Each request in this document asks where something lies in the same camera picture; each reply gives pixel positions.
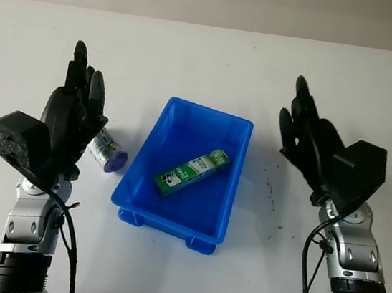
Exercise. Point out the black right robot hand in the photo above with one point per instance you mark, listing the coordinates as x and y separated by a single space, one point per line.
311 147

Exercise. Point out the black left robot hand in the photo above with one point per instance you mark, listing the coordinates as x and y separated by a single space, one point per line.
62 118

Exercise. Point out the silver purple bag roll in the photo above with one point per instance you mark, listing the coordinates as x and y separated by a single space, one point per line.
103 149

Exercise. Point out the green toothpaste box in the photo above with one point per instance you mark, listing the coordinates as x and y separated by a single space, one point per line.
189 172

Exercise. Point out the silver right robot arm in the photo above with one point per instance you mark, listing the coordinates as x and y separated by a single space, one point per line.
359 254

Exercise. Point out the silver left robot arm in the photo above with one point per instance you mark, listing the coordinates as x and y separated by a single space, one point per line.
31 218

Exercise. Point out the blue plastic tray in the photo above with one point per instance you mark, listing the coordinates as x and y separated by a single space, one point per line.
146 197

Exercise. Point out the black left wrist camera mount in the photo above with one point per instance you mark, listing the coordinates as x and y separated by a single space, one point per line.
20 138

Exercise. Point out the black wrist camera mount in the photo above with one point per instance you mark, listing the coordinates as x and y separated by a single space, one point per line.
20 138
359 168

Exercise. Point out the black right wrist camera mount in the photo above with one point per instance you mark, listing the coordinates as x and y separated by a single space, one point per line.
359 168

